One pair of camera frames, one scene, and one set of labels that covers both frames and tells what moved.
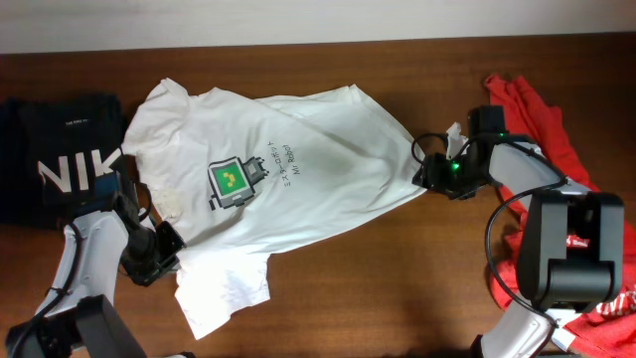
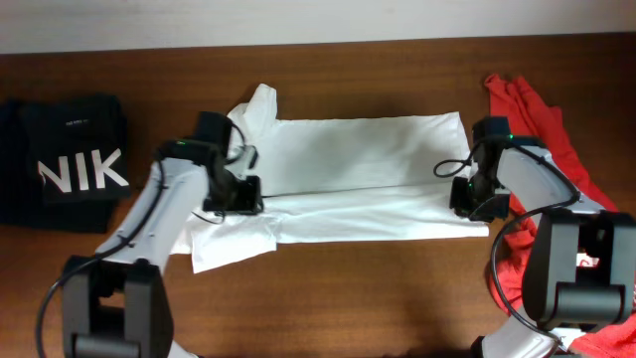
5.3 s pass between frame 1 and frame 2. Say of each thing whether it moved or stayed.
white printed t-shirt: moved
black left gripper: moved
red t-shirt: stayed
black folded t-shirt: stayed
